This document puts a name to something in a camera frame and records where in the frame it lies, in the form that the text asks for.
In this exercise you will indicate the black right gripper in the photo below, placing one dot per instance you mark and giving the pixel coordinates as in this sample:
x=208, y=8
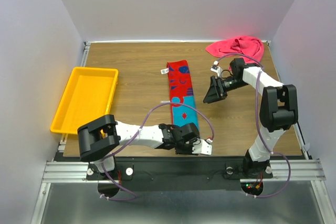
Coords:
x=212, y=95

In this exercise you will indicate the yellow plastic tray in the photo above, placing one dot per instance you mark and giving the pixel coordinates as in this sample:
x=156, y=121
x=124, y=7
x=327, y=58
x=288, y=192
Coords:
x=88, y=95

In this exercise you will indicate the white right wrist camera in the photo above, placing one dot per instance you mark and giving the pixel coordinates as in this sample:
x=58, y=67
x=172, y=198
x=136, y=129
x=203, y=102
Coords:
x=216, y=68

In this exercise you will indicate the pink crumpled towel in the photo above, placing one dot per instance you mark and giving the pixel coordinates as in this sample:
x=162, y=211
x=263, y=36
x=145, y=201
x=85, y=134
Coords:
x=247, y=45

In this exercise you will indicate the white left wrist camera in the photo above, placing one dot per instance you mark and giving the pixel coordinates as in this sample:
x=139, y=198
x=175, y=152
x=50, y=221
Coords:
x=202, y=147

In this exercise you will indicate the red and blue patterned towel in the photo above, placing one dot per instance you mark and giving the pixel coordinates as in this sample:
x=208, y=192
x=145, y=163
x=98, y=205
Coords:
x=181, y=91

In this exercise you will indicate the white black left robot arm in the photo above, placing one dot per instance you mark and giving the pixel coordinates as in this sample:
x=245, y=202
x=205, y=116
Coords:
x=98, y=139

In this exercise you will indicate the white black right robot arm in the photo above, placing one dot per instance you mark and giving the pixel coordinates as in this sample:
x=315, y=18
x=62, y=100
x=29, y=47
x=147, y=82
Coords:
x=276, y=108

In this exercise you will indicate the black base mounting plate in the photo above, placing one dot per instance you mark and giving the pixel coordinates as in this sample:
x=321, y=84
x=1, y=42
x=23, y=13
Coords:
x=183, y=173

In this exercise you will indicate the aluminium front frame rail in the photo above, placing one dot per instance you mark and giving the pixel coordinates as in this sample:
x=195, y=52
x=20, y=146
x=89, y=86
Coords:
x=294, y=170

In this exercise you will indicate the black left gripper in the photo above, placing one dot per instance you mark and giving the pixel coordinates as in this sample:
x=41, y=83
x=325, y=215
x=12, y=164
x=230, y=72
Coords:
x=188, y=151

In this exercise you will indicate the white barcode towel label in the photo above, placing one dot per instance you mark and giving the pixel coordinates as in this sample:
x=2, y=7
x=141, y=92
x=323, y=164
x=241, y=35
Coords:
x=164, y=71

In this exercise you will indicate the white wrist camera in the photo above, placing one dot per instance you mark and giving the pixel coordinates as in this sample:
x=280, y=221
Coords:
x=202, y=147
x=216, y=68

